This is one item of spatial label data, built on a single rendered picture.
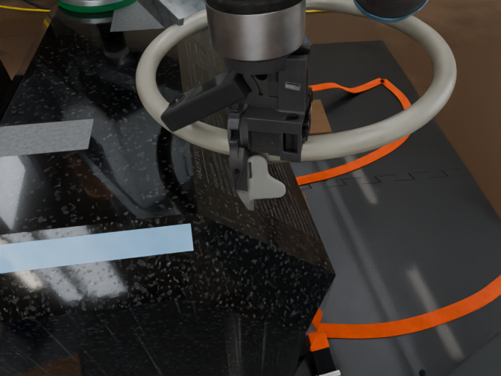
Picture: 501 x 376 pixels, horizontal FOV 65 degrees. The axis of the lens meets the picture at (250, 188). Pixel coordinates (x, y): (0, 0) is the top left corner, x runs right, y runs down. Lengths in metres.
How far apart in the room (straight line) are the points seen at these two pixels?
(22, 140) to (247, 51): 0.48
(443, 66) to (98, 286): 0.57
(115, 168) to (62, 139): 0.12
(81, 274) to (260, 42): 0.40
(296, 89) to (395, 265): 1.19
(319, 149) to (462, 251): 1.25
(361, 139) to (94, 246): 0.38
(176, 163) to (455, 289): 1.17
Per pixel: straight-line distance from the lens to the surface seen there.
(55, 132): 0.74
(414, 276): 1.53
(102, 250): 0.58
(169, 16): 0.79
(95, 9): 1.09
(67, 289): 0.61
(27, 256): 0.61
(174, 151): 0.64
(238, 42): 0.36
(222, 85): 0.41
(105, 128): 0.72
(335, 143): 0.47
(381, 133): 0.49
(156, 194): 0.59
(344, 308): 1.40
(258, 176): 0.46
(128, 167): 0.64
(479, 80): 2.61
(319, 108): 1.93
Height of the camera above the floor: 1.26
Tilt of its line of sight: 49 degrees down
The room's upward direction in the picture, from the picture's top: straight up
